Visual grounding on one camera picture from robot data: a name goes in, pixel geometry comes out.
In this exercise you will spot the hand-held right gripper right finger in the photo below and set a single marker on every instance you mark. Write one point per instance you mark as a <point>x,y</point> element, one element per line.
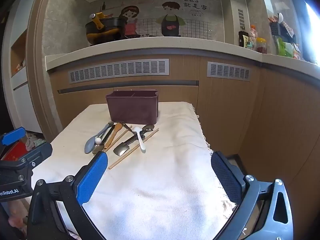
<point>226,177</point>

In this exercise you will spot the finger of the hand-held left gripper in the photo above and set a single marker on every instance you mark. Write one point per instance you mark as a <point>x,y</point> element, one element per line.
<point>13,135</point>
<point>41,152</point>

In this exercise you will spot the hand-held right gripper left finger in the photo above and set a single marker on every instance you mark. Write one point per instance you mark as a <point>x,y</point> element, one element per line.
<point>91,177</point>

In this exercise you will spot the black spoon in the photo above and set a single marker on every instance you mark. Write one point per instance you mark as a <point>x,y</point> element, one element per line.
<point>98,149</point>

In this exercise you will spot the wooden chopstick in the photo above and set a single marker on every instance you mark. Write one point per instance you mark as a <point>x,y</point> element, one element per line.
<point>117,161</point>
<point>120,137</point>

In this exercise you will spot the grey silicone spoon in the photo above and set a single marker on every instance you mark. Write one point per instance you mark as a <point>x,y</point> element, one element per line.
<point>89,145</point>

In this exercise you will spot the metal shovel-shaped spoon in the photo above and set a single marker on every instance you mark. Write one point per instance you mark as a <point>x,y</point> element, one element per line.
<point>121,150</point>

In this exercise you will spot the wooden spoon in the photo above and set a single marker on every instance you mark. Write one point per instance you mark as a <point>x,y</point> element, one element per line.
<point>111,137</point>

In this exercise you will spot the brown plastic utensil holder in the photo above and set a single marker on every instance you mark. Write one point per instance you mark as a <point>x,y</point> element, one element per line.
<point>132,110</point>

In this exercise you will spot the person's left hand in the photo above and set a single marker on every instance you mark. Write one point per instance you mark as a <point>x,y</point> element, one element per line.
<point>15,221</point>

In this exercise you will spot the patterned cloth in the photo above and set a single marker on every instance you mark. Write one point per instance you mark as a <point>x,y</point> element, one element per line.
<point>33,142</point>

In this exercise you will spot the red box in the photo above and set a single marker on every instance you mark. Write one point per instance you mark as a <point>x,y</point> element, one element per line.
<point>15,153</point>

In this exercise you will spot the white shelf unit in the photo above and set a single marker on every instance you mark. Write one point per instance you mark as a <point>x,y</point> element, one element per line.
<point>18,85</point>

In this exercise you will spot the cream woven table cloth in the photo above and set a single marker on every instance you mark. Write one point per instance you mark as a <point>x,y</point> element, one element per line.
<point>155,185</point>

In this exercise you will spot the short grey vent grille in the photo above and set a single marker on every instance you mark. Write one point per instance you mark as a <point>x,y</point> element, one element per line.
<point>228,71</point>

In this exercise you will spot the long grey vent grille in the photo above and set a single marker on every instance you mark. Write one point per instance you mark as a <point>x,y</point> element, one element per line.
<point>117,70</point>

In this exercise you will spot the small teal jar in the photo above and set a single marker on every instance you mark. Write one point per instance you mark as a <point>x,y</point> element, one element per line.
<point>249,46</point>

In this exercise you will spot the black cooking pot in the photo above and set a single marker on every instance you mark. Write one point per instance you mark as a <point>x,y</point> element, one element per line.
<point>105,33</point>

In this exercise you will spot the red chili jar yellow lid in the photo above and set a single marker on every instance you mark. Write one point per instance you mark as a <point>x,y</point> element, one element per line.
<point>261,47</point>

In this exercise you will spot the dark sauce bottle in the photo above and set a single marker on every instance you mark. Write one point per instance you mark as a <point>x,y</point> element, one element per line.
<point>243,40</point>

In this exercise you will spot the beige stone countertop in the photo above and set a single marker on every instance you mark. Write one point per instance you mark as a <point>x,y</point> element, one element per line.
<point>175,46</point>

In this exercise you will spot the orange snack packet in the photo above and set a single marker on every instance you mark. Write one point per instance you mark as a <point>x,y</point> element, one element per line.
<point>297,54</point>

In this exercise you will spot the clear bottle orange cap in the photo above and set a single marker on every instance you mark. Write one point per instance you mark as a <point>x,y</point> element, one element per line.
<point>253,35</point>

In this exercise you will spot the black gas stove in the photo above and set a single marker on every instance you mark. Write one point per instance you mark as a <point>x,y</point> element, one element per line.
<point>135,36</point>

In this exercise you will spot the black hanging bag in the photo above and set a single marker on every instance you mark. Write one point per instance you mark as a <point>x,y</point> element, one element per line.
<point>287,33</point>

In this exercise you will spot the white ladle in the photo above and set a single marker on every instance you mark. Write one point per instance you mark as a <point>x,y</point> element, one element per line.
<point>280,17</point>

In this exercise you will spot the window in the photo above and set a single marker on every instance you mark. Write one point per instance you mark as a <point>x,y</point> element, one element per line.
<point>312,30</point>

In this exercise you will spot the black wall utensil rack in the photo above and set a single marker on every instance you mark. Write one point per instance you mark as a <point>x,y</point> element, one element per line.
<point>274,28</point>

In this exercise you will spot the grey wall vent panel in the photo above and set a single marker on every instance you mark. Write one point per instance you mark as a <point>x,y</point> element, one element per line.
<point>240,18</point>

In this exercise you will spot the cartoon couple wall sticker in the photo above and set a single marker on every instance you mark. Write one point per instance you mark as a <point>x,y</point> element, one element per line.
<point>150,12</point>

